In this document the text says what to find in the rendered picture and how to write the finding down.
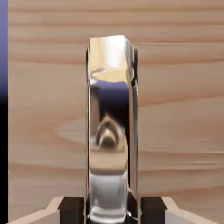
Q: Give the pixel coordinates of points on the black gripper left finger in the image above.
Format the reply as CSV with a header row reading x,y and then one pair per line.
x,y
70,210

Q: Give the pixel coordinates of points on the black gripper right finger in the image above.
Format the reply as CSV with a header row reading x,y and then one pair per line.
x,y
152,210

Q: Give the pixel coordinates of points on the light wood cabinet door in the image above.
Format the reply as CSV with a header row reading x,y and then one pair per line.
x,y
175,87

